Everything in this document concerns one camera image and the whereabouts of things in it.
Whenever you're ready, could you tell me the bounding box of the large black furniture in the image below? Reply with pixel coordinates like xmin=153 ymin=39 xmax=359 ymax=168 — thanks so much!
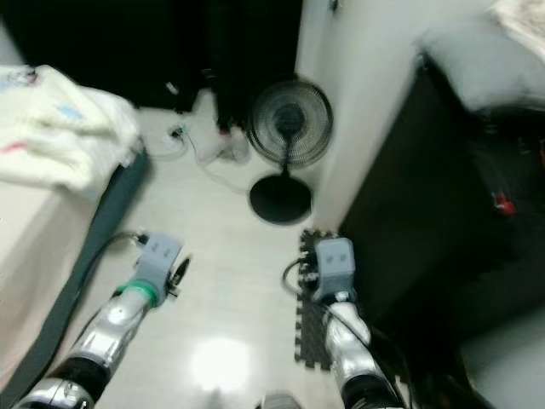
xmin=0 ymin=0 xmax=303 ymax=112

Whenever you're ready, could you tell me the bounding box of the cream cartoon print blanket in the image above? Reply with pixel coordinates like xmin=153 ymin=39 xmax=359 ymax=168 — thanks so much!
xmin=0 ymin=64 xmax=144 ymax=201

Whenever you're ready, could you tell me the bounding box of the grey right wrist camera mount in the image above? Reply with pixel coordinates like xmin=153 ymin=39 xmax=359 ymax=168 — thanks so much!
xmin=313 ymin=237 xmax=359 ymax=301

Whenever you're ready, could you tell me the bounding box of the bed mattress with beige sheet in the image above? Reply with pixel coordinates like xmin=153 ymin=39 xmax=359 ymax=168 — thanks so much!
xmin=0 ymin=175 xmax=107 ymax=384

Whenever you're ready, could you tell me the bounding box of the black pedestal fan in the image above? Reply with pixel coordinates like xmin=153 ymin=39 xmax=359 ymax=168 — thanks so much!
xmin=245 ymin=78 xmax=335 ymax=227

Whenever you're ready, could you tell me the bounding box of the grey cushion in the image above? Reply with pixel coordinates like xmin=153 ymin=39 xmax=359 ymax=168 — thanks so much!
xmin=417 ymin=21 xmax=545 ymax=116

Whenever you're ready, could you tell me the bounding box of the dark blue upholstered bed frame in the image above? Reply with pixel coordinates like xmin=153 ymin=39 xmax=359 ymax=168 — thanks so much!
xmin=0 ymin=152 xmax=152 ymax=409

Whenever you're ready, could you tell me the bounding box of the black foam puzzle mat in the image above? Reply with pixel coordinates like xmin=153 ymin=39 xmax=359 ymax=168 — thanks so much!
xmin=294 ymin=228 xmax=346 ymax=372

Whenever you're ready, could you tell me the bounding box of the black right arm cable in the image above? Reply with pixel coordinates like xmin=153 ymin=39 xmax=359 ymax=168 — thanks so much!
xmin=281 ymin=256 xmax=418 ymax=401

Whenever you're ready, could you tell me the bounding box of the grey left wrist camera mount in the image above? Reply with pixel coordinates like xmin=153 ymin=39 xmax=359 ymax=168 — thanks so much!
xmin=136 ymin=234 xmax=184 ymax=295

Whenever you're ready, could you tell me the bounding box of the beige patterned fabric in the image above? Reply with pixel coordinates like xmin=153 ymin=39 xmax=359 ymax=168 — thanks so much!
xmin=490 ymin=0 xmax=545 ymax=39

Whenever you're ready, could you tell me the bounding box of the person in black trousers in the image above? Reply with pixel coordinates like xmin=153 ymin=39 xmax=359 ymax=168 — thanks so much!
xmin=204 ymin=0 xmax=261 ymax=163

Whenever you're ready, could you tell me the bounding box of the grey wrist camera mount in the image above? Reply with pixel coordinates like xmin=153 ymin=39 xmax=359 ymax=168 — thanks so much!
xmin=136 ymin=234 xmax=184 ymax=295
xmin=313 ymin=237 xmax=359 ymax=301

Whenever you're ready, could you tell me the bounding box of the grey right robot leg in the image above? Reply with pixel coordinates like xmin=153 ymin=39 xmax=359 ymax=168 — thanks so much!
xmin=260 ymin=392 xmax=303 ymax=409

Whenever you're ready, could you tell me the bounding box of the small red object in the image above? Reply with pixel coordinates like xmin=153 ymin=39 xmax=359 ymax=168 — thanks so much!
xmin=494 ymin=194 xmax=516 ymax=216

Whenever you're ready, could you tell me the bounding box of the grey fan power cable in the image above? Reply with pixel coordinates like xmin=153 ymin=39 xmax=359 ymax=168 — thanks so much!
xmin=187 ymin=136 xmax=256 ymax=195

